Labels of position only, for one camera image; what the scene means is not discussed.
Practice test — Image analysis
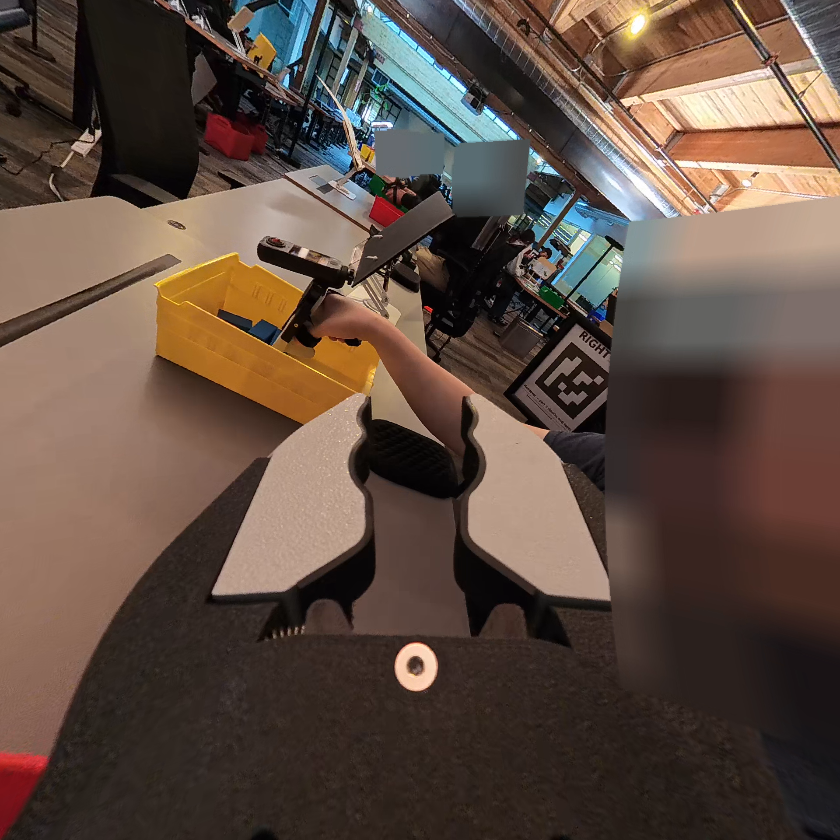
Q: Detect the person's right hand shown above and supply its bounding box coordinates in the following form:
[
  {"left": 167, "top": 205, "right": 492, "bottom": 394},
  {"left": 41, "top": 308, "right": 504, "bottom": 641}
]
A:
[{"left": 315, "top": 293, "right": 389, "bottom": 345}]

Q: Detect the person's right forearm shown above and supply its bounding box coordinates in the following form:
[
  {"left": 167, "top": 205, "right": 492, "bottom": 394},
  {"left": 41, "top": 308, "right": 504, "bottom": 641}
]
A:
[{"left": 367, "top": 308, "right": 551, "bottom": 460}]

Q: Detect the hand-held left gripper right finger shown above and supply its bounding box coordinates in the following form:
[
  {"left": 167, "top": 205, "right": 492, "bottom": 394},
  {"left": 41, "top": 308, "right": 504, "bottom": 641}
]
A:
[{"left": 454, "top": 395, "right": 613, "bottom": 634}]

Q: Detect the black tilted board stand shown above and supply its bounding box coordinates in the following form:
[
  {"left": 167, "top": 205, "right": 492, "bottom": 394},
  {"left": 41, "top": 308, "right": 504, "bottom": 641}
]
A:
[{"left": 350, "top": 192, "right": 455, "bottom": 322}]

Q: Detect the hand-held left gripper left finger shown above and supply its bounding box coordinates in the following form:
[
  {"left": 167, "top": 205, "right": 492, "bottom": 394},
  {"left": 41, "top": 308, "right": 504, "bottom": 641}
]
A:
[{"left": 210, "top": 394, "right": 378, "bottom": 634}]

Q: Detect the grey trash bin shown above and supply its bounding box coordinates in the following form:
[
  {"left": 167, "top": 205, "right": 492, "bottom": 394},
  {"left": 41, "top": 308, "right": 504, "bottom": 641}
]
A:
[{"left": 499, "top": 318, "right": 547, "bottom": 360}]

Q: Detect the black mesh office chair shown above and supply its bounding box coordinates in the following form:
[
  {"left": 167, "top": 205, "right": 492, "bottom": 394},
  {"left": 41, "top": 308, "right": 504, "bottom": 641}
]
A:
[{"left": 425, "top": 217, "right": 521, "bottom": 361}]

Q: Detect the framed black white marker sign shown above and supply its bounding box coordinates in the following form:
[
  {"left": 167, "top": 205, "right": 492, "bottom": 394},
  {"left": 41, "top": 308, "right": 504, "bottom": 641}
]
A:
[{"left": 503, "top": 319, "right": 616, "bottom": 434}]

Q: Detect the yellow plastic bin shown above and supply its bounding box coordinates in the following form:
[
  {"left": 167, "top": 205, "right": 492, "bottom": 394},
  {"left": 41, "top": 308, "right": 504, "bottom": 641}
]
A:
[{"left": 155, "top": 252, "right": 380, "bottom": 425}]

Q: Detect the white curved board stand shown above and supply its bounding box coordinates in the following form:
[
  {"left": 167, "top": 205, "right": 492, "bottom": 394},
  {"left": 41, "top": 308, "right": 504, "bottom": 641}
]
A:
[{"left": 315, "top": 73, "right": 380, "bottom": 201}]

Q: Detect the red storage tote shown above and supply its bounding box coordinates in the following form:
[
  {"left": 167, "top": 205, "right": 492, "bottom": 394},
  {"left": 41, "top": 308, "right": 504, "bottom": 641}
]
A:
[
  {"left": 203, "top": 113, "right": 254, "bottom": 161},
  {"left": 236, "top": 112, "right": 270, "bottom": 156}
]

